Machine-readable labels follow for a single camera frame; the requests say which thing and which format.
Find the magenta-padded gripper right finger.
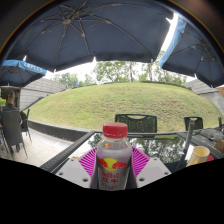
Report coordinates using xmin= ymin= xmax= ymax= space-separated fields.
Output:
xmin=131 ymin=146 xmax=172 ymax=190

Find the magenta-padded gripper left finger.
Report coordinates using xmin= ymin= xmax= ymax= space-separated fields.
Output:
xmin=54 ymin=146 xmax=99 ymax=190

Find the red-capped clear drink bottle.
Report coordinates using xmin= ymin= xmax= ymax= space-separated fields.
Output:
xmin=95 ymin=122 xmax=133 ymax=191

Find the dark green plastic chair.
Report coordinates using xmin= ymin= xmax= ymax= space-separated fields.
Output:
xmin=114 ymin=113 xmax=158 ymax=134
xmin=183 ymin=116 xmax=204 ymax=132

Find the white standing table card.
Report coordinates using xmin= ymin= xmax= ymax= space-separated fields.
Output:
xmin=187 ymin=119 xmax=196 ymax=143

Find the dark wicker patio chair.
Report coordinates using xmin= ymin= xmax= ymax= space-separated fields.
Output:
xmin=0 ymin=109 xmax=29 ymax=159

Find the person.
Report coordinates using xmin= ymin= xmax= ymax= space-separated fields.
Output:
xmin=0 ymin=89 xmax=24 ymax=129

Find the blue umbrella with white lettering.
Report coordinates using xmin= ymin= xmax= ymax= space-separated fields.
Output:
xmin=0 ymin=59 xmax=48 ymax=88

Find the navy umbrella with blue flap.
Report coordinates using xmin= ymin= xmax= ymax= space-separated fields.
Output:
xmin=158 ymin=13 xmax=224 ymax=89

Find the large navy patio umbrella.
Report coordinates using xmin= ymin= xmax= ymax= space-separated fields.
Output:
xmin=0 ymin=0 xmax=178 ymax=73

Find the cream mug with yellow handle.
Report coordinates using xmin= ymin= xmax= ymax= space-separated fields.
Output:
xmin=186 ymin=145 xmax=211 ymax=168

